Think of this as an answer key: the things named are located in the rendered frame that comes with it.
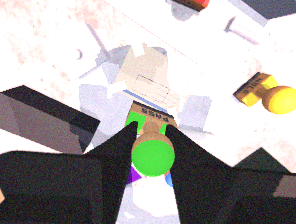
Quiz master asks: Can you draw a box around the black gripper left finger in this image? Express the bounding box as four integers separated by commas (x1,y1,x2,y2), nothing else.
0,121,138,224

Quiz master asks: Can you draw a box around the yellow and brown rubber stamp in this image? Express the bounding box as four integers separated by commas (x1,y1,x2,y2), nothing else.
232,72,296,114

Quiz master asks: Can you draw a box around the beige card taped down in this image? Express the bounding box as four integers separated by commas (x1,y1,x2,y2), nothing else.
107,33,206,121

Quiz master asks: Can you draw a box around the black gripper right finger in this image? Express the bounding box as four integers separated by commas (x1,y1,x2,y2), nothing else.
165,124,296,224

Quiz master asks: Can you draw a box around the red-handled rubber stamp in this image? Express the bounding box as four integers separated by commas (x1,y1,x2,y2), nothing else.
172,0,209,12

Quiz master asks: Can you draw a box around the wooden rubber stamp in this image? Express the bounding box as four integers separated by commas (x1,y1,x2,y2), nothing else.
124,100,178,177

